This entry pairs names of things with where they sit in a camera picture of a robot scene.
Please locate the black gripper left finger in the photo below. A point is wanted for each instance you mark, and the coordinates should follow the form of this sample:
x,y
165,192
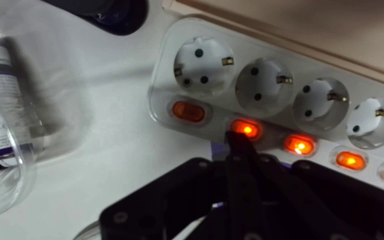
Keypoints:
x,y
178,204

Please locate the black stapler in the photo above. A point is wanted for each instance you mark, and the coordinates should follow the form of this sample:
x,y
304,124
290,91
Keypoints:
x,y
112,15

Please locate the clear plastic container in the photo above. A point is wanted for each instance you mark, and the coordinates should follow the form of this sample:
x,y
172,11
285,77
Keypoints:
x,y
56,111

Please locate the white power strip orange switches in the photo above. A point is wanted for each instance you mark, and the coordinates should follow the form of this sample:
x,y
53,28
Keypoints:
x,y
220,104

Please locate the small white labelled tube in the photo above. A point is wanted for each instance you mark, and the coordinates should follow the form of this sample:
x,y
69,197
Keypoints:
x,y
0,111

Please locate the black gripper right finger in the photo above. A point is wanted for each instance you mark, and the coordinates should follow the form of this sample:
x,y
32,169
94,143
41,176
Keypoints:
x,y
316,204

